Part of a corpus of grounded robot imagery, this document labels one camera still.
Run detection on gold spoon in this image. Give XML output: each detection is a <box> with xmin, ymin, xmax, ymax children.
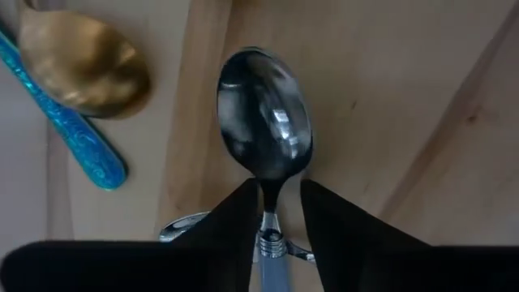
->
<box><xmin>16</xmin><ymin>0</ymin><xmax>152</xmax><ymax>120</ymax></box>

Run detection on lavender handled silver spoon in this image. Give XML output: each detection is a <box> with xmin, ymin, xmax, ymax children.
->
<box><xmin>216</xmin><ymin>45</ymin><xmax>314</xmax><ymax>292</ymax></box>
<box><xmin>157</xmin><ymin>210</ymin><xmax>317</xmax><ymax>264</ymax></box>

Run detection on teal handled iridescent spoon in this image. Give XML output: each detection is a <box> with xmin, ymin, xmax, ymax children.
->
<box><xmin>0</xmin><ymin>28</ymin><xmax>130</xmax><ymax>191</ymax></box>

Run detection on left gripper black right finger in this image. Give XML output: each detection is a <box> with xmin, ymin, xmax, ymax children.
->
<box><xmin>299</xmin><ymin>178</ymin><xmax>519</xmax><ymax>292</ymax></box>

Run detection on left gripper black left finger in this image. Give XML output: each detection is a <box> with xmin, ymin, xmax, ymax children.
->
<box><xmin>0</xmin><ymin>177</ymin><xmax>260</xmax><ymax>292</ymax></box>

